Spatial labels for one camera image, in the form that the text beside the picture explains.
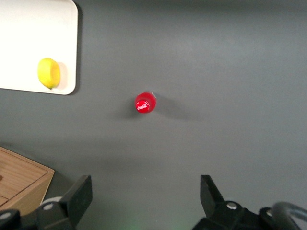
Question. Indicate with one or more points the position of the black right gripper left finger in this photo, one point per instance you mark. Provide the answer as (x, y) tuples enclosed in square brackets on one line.
[(76, 198)]

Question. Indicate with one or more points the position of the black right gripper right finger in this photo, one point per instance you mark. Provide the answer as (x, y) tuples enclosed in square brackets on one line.
[(213, 203)]

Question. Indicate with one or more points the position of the red-capped coke bottle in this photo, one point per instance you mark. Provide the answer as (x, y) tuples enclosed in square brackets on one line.
[(145, 104)]

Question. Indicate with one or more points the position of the cream rectangular tray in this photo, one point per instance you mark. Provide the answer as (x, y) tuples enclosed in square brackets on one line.
[(36, 31)]

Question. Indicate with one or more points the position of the wooden drawer cabinet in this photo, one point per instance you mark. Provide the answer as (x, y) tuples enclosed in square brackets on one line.
[(21, 177)]

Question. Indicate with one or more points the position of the yellow lemon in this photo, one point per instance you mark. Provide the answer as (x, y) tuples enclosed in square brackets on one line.
[(48, 73)]

